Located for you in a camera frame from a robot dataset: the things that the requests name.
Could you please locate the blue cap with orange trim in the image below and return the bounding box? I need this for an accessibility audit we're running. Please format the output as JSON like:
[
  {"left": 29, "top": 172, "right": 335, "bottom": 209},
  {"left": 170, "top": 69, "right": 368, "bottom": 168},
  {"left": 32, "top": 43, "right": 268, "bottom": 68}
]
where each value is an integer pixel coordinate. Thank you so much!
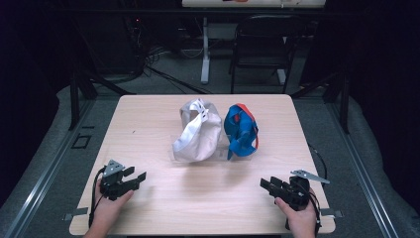
[{"left": 223, "top": 103, "right": 260, "bottom": 161}]

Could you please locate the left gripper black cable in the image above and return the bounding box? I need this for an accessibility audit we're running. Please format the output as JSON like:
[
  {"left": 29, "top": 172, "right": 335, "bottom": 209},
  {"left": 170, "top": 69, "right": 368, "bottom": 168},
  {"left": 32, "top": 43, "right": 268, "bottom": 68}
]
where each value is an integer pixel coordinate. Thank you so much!
[{"left": 87, "top": 167, "right": 107, "bottom": 229}]

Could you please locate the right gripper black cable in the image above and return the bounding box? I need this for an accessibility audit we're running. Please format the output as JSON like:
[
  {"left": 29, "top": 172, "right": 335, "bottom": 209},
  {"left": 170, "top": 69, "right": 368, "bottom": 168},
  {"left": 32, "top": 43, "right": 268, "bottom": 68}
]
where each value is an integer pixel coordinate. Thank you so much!
[{"left": 284, "top": 184, "right": 323, "bottom": 236}]

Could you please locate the thin black cable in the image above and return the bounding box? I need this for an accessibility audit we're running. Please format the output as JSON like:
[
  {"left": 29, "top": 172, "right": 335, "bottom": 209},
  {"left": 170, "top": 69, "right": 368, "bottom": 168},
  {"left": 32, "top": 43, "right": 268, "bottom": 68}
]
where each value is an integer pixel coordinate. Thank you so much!
[{"left": 308, "top": 143, "right": 329, "bottom": 182}]

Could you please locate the white cap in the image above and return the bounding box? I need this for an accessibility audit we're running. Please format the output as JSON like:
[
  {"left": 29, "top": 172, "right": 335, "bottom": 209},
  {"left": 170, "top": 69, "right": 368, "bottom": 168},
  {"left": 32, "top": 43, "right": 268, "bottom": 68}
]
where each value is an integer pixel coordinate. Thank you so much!
[{"left": 171, "top": 98, "right": 223, "bottom": 163}]

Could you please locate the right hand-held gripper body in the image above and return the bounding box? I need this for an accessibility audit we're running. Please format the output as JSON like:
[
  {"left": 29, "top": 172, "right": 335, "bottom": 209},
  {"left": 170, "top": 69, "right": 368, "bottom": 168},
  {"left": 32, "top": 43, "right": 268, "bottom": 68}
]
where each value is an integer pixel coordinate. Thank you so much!
[{"left": 272, "top": 169, "right": 331, "bottom": 212}]

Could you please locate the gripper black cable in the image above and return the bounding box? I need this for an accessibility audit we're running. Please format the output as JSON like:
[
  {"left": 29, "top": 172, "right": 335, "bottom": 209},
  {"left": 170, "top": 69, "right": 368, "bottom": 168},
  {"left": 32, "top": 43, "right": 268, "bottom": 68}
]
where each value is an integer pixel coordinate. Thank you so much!
[
  {"left": 87, "top": 167, "right": 107, "bottom": 229},
  {"left": 284, "top": 184, "right": 323, "bottom": 236}
]

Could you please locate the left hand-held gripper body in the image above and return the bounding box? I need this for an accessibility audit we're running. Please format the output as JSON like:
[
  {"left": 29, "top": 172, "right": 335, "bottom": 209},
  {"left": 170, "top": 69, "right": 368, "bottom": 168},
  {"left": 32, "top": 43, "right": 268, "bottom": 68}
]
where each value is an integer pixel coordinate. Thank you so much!
[{"left": 99, "top": 159, "right": 140, "bottom": 201}]

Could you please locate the person's right hand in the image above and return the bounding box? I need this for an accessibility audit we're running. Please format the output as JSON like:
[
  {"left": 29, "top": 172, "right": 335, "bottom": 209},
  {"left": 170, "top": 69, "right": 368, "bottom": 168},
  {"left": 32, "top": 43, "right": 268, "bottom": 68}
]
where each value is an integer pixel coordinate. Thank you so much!
[{"left": 274, "top": 187, "right": 319, "bottom": 233}]

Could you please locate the black floor cable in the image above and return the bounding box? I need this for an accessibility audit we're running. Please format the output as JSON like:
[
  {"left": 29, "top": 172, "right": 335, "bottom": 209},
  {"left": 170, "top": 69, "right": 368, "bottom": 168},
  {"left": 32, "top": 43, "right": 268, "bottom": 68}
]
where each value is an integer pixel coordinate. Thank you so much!
[{"left": 144, "top": 64, "right": 212, "bottom": 95}]

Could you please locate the black folding chair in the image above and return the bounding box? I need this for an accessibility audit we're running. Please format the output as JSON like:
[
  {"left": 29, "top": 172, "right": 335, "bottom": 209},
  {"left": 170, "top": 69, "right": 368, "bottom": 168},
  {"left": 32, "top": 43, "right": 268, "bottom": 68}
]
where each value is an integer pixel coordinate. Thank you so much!
[{"left": 229, "top": 14, "right": 307, "bottom": 95}]

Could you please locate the grey metal table bracket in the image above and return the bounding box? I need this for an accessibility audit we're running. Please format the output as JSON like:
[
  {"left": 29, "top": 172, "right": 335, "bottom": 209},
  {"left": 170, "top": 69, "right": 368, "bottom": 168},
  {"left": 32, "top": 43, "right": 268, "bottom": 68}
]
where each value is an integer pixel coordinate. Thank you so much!
[
  {"left": 62, "top": 206, "right": 89, "bottom": 222},
  {"left": 320, "top": 207, "right": 345, "bottom": 219}
]

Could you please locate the person's left hand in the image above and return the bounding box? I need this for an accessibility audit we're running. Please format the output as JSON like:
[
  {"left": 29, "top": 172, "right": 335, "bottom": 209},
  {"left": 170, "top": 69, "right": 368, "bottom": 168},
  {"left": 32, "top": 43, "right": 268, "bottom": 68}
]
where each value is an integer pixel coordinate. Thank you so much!
[{"left": 93, "top": 180, "right": 135, "bottom": 230}]

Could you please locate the white desk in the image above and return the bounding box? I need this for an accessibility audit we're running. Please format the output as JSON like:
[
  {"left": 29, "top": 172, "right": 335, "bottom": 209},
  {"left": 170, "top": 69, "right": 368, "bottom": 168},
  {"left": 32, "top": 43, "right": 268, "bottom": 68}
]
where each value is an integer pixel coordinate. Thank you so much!
[{"left": 181, "top": 0, "right": 327, "bottom": 85}]

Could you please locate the black metal stand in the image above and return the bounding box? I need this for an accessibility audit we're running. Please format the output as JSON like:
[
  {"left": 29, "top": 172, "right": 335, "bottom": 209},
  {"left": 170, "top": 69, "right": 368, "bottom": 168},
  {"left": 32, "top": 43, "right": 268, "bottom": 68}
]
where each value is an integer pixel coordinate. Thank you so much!
[
  {"left": 290, "top": 69, "right": 352, "bottom": 135},
  {"left": 68, "top": 67, "right": 137, "bottom": 132}
]

